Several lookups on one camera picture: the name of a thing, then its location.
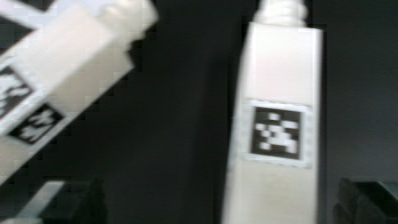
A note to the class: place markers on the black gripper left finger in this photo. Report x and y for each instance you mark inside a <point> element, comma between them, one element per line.
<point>68,203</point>

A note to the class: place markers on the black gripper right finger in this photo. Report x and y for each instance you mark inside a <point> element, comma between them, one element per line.
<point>367,204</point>

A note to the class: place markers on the white desk leg with tag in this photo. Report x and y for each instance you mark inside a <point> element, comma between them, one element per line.
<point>272,164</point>

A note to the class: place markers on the white desk leg left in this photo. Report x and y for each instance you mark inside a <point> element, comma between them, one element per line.
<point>64,42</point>

